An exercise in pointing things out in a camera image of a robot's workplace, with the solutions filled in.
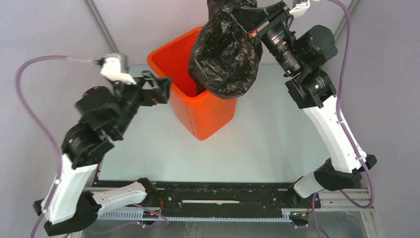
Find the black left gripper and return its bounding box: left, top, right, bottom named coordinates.
left=112, top=68, right=175, bottom=135

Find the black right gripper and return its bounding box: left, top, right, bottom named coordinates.
left=226, top=1, right=302, bottom=77

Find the orange plastic trash bin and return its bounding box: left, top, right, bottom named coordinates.
left=147, top=27, right=237, bottom=141

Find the black plastic trash bag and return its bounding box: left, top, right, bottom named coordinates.
left=188, top=0, right=263, bottom=99

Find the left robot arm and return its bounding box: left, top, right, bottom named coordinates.
left=34, top=70, right=172, bottom=237

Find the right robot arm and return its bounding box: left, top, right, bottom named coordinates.
left=230, top=0, right=377, bottom=207

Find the small electronics board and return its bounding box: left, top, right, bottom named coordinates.
left=142, top=211, right=159, bottom=219

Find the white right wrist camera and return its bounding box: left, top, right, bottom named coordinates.
left=289, top=0, right=312, bottom=18

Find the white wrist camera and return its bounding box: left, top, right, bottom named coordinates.
left=100, top=53, right=137, bottom=85
left=289, top=0, right=312, bottom=18

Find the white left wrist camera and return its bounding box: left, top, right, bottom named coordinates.
left=100, top=53, right=137, bottom=85

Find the left aluminium corner post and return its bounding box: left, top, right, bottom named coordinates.
left=82, top=0, right=119, bottom=53

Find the aluminium corner post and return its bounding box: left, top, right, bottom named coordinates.
left=82, top=0, right=119, bottom=53
left=334, top=0, right=360, bottom=38

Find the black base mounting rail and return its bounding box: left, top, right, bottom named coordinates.
left=113, top=181, right=310, bottom=218

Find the right aluminium corner post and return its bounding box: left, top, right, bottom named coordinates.
left=334, top=0, right=360, bottom=38

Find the grey slotted cable duct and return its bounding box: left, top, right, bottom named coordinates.
left=98, top=209, right=309, bottom=222

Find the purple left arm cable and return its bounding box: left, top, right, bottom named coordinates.
left=14, top=55, right=101, bottom=238

